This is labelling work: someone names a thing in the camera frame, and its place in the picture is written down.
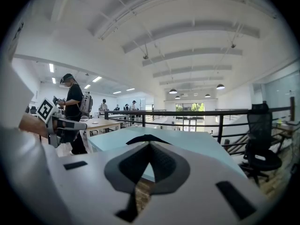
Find person's left forearm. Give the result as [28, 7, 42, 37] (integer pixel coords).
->
[18, 113, 50, 138]

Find black mesh office chair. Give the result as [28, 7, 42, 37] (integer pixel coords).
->
[239, 103, 283, 187]

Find wooden desk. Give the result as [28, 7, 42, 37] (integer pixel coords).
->
[271, 120, 300, 135]

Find wooden side table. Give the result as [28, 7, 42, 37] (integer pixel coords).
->
[79, 117, 122, 138]

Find grey backpack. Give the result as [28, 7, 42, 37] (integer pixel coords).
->
[79, 91, 94, 114]

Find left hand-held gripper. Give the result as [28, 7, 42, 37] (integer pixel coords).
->
[36, 97, 88, 149]

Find light blue table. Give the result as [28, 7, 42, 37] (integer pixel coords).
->
[87, 127, 247, 182]

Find black metal railing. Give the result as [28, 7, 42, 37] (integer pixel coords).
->
[104, 97, 296, 154]

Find glass entrance doors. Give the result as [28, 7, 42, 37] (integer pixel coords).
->
[175, 103, 205, 132]

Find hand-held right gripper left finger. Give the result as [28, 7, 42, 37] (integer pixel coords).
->
[57, 141, 150, 225]

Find person's white shirt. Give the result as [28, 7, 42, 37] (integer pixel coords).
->
[0, 8, 78, 225]

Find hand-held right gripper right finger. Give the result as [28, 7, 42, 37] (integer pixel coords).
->
[140, 141, 270, 225]

